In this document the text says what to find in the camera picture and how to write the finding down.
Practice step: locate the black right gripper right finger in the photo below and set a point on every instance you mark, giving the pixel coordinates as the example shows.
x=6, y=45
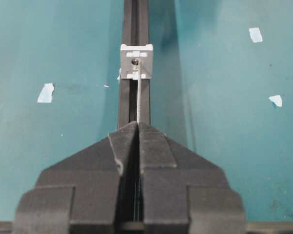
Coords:
x=183, y=193

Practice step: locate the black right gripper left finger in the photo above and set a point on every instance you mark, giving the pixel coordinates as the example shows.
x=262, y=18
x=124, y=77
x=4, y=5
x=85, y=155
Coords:
x=79, y=194

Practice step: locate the silver metal fitting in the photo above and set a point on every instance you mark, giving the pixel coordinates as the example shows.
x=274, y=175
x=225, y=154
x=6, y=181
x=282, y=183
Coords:
x=136, y=60

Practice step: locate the blue tape piece left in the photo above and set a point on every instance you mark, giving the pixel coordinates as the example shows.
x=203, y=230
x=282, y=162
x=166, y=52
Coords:
x=276, y=100

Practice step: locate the near black aluminium rail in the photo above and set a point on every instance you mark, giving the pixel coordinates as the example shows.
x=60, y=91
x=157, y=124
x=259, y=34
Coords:
x=134, y=96

